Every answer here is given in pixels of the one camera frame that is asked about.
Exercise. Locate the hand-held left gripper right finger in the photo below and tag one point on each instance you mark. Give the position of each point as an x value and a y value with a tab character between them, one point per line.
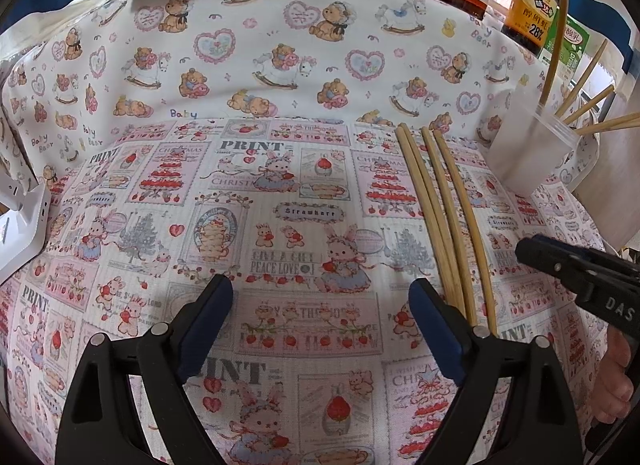
437	330

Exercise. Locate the person's right hand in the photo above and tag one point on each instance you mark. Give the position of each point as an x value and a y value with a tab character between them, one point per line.
620	390

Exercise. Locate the bear print white cloth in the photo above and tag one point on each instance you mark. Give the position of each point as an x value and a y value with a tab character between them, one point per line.
250	20

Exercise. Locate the white plastic device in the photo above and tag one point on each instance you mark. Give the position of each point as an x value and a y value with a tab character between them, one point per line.
25	235

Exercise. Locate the translucent white plastic cup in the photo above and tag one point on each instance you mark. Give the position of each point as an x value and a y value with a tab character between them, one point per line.
525	155

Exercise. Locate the bunch of wooden chopsticks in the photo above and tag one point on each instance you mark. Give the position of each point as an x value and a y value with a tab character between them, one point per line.
444	245

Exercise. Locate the dark vinegar bottle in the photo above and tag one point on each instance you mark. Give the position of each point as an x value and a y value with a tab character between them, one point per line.
532	5

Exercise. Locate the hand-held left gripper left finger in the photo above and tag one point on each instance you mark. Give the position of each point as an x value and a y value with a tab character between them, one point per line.
207	325

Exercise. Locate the slim wooden chopstick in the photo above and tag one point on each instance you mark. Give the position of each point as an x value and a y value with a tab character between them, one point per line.
610	124
582	77
590	104
556	35

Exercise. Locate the green white carton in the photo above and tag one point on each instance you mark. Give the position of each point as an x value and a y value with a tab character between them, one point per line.
572	50

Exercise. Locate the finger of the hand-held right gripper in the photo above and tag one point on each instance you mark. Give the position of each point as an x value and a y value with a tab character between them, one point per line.
550	255

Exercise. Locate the strawberry rabbit print cloth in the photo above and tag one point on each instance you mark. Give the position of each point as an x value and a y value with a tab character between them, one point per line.
300	245

